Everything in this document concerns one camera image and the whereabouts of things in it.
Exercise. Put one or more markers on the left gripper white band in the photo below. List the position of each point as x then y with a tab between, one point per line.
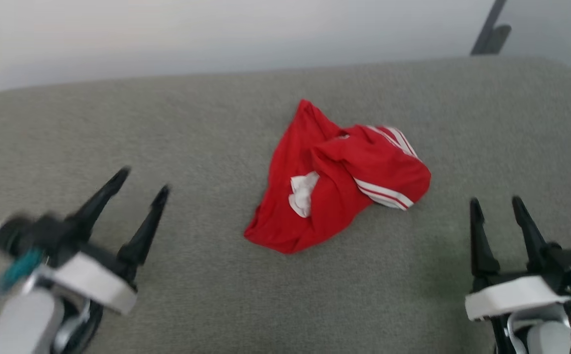
89	275

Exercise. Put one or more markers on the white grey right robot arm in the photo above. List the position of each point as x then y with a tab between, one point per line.
551	337

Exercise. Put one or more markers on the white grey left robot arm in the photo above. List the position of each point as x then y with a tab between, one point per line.
13	324

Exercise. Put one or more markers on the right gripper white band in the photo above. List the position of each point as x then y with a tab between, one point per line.
521	292

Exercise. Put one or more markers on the grey fabric sofa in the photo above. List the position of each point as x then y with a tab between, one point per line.
167	123

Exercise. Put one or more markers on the dark metal frame post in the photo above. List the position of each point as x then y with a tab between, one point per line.
489	32

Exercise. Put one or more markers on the red garment with white stripes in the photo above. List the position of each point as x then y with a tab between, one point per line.
334	187

